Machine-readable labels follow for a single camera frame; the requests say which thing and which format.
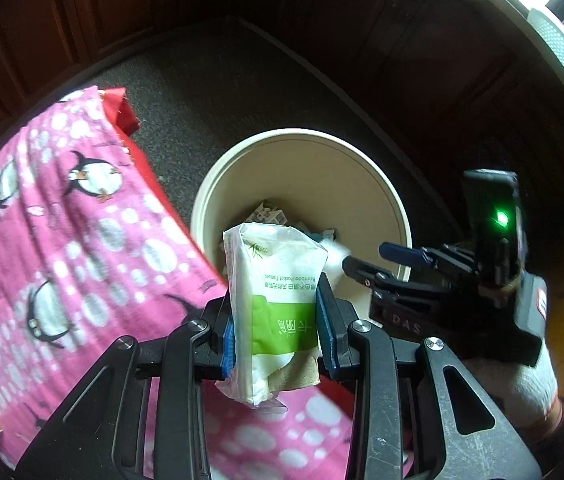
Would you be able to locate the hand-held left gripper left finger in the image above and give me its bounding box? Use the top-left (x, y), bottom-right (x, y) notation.
top-left (14, 296), bottom-right (237, 480)

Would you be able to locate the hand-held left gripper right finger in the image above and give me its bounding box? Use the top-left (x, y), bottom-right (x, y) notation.
top-left (315, 275), bottom-right (543, 480)

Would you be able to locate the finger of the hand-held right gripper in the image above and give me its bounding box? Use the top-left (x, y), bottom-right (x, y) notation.
top-left (378, 241), bottom-right (471, 270)
top-left (343, 255), bottom-right (439, 294)

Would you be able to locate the white green tissue packet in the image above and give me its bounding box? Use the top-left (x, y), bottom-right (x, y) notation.
top-left (214, 222), bottom-right (331, 409)

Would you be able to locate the white round bucket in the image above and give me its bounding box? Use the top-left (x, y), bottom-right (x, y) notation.
top-left (189, 129), bottom-right (411, 311)

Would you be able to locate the person's right forearm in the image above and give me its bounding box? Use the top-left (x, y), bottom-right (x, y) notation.
top-left (524, 397), bottom-right (564, 448)

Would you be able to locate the person's right hand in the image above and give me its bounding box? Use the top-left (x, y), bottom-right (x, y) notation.
top-left (462, 345), bottom-right (559, 428)

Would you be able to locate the printed paper wrapper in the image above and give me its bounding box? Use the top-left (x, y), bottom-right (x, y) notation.
top-left (248, 200), bottom-right (289, 227)

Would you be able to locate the dark wooden cabinet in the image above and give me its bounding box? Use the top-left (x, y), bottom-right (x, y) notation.
top-left (232, 0), bottom-right (564, 291)

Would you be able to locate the pink penguin printed blanket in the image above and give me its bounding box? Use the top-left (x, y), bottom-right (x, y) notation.
top-left (0, 87), bottom-right (358, 480)

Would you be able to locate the white dish rack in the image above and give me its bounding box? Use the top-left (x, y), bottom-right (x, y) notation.
top-left (528, 7), bottom-right (564, 94)

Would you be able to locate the brown wooden cabinet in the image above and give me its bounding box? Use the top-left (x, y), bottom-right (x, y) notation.
top-left (0, 0), bottom-right (243, 173)

